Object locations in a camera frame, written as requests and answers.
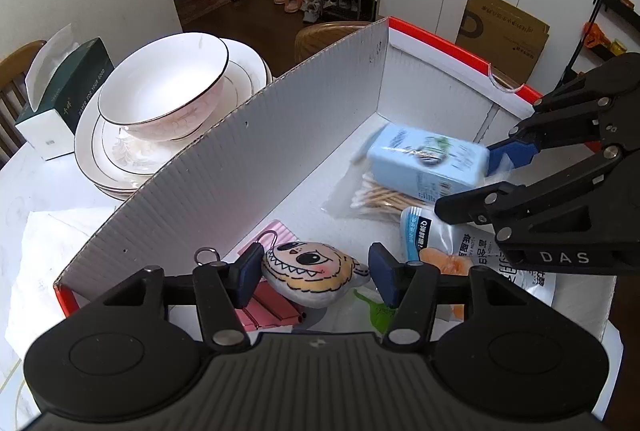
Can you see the wicker chair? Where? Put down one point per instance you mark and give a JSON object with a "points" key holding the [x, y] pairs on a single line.
{"points": [[320, 38]]}

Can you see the red and white cardboard box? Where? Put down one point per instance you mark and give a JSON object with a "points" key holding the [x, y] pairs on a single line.
{"points": [[250, 161]]}

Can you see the orange tool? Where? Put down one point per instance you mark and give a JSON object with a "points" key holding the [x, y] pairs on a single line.
{"points": [[595, 36]]}

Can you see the brown cardboard box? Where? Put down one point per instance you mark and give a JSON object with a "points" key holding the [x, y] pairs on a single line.
{"points": [[500, 31]]}

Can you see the patterned door mat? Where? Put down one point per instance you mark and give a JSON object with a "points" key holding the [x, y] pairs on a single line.
{"points": [[200, 2]]}

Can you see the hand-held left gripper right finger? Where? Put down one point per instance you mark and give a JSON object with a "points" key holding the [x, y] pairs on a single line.
{"points": [[381, 272]]}

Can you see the light blue carton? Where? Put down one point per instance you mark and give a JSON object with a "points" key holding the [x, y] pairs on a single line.
{"points": [[425, 161]]}

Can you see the green plastic piece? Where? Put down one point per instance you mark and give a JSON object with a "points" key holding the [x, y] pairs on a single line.
{"points": [[380, 313]]}

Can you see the silver snack pouch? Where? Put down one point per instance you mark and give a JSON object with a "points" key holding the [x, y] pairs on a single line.
{"points": [[465, 241]]}

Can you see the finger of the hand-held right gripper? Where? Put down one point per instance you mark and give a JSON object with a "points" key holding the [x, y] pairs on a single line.
{"points": [[480, 206], [500, 158]]}

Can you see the white gold-rimmed bowl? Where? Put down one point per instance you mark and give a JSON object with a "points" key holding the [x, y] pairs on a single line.
{"points": [[160, 81]]}

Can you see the wooden slatted chair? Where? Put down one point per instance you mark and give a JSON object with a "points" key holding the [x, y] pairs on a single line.
{"points": [[15, 76]]}

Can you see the stack of white plates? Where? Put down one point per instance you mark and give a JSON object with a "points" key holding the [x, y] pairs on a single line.
{"points": [[87, 156]]}

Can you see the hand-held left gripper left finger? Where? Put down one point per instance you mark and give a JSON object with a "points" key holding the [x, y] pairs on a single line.
{"points": [[247, 272]]}

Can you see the yellow jar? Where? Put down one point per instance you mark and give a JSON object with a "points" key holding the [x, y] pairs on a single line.
{"points": [[619, 47]]}

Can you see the green and white tissue box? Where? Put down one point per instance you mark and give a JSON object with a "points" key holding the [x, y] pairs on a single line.
{"points": [[65, 111]]}

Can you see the bag of cotton swabs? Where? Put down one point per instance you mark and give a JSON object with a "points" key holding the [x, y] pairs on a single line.
{"points": [[380, 201]]}

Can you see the white shoes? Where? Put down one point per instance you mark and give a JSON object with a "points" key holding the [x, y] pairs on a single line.
{"points": [[312, 7]]}

